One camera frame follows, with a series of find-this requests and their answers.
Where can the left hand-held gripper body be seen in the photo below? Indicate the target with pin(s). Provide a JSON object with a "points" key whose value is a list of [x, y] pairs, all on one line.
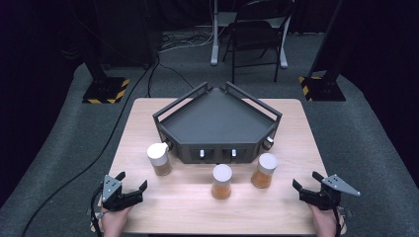
{"points": [[113, 197]]}

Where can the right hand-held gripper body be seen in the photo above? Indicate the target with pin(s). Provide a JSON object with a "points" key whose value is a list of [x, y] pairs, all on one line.
{"points": [[324, 194]]}

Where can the white-lidded spice jar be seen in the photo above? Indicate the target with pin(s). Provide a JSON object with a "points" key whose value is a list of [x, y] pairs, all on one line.
{"points": [[159, 159]]}

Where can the orange spice jar white lid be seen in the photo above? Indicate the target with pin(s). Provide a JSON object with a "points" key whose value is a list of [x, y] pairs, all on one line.
{"points": [[264, 171], [222, 182]]}

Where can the dark grey corner shelf rack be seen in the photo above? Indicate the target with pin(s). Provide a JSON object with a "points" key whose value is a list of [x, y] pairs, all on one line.
{"points": [[217, 125]]}

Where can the person's left hand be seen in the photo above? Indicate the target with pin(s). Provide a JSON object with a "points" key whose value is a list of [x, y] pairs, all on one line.
{"points": [[115, 222]]}

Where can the person's right hand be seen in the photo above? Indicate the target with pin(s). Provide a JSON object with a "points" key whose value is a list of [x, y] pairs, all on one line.
{"points": [[324, 222]]}

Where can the black stand with striped base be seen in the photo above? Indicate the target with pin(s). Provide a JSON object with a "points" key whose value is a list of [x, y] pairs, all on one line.
{"points": [[324, 89], [105, 90]]}

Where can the dark cabinet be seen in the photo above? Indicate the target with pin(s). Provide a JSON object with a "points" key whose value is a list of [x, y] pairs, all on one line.
{"points": [[131, 33]]}

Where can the black folding chair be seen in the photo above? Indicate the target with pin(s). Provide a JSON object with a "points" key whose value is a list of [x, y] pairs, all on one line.
{"points": [[255, 36]]}

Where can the grey table bracket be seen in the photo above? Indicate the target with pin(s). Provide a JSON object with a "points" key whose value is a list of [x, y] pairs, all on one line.
{"points": [[347, 212], [91, 211]]}

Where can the white desk frame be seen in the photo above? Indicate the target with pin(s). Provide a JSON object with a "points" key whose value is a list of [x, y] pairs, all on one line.
{"points": [[214, 49]]}

